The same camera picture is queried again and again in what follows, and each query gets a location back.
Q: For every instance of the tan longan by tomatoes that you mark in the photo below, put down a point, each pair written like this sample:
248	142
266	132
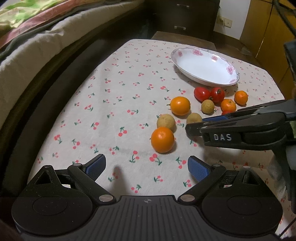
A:
207	106

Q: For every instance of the colourful floral blanket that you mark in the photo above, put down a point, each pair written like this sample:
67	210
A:
25	16

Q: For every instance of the small red cherry tomato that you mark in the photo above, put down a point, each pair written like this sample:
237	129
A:
227	112

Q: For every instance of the red tomato left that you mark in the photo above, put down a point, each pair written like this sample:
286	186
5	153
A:
201	94

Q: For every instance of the large orange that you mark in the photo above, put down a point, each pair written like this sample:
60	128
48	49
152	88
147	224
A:
162	140

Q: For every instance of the yellow wooden wardrobe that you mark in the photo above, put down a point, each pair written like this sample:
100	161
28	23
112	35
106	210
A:
264	34

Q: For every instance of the tan longan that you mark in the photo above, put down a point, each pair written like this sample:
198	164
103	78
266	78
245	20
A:
193	118
207	106
167	121

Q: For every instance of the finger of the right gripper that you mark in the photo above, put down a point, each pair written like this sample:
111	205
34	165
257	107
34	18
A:
242	111
245	133

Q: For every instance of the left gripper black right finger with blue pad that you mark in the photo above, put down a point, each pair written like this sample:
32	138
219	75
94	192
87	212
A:
217	185

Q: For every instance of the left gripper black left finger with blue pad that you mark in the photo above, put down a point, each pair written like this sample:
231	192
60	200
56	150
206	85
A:
77	184

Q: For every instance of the dark wooden drawer cabinet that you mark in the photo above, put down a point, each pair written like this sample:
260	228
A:
195	18

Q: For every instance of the wall power socket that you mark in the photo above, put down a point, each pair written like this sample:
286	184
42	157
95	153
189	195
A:
224	21

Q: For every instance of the small mandarin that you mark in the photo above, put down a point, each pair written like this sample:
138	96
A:
241	97
228	105

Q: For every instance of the red tomato with calyx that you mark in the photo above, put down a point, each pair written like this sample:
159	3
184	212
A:
217	94

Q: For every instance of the dark wooden bench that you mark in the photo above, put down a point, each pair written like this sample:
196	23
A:
182	39

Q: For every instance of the orange with stem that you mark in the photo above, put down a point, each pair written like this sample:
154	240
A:
180	106

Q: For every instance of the white floral oval plate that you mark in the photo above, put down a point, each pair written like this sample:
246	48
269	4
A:
204	67

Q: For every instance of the cherry print tablecloth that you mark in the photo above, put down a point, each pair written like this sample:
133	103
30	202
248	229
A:
115	111

